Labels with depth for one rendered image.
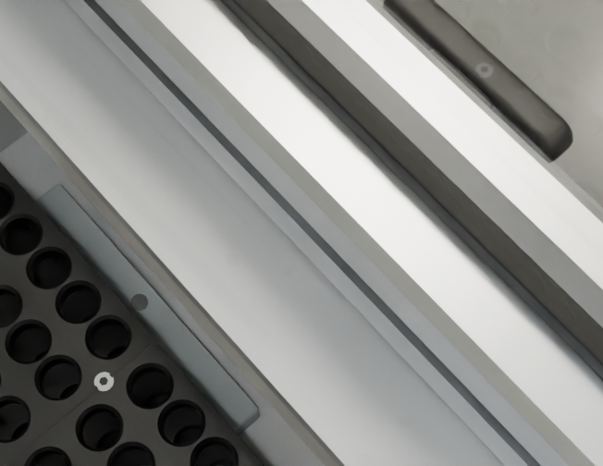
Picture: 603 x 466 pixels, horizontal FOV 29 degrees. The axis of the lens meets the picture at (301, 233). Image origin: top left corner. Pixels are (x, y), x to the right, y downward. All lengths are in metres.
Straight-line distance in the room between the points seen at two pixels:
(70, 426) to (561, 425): 0.15
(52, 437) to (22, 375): 0.02
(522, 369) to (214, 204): 0.10
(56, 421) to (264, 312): 0.08
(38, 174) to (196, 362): 0.10
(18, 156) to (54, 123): 0.12
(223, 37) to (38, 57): 0.07
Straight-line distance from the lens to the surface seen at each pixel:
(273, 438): 0.39
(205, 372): 0.39
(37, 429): 0.34
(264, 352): 0.29
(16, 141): 0.44
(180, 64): 0.27
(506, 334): 0.24
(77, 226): 0.41
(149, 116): 0.31
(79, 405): 0.34
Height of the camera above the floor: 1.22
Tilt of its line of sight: 68 degrees down
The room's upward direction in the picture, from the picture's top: 1 degrees counter-clockwise
